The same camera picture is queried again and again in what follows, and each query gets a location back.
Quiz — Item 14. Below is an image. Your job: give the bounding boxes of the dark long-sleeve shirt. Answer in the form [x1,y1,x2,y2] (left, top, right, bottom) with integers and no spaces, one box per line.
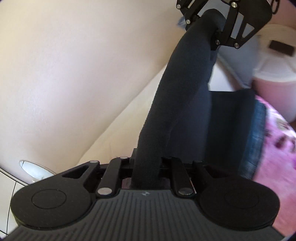
[131,9,228,189]

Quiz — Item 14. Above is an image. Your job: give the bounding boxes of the stack of folded dark clothes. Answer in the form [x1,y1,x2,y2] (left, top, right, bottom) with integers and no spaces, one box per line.
[171,89,268,181]

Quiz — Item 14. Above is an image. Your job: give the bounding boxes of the white storage bin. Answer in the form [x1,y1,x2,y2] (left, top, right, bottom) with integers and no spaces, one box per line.
[218,24,295,123]

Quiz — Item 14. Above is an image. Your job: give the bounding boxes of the round mirror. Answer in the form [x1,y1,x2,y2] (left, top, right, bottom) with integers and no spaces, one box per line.
[18,160,56,184]

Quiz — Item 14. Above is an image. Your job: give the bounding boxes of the pink floral bed blanket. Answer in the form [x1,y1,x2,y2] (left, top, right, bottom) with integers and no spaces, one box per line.
[253,96,295,237]

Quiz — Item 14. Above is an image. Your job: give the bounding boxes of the white wardrobe with panels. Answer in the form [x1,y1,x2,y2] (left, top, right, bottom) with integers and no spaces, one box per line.
[0,169,27,240]

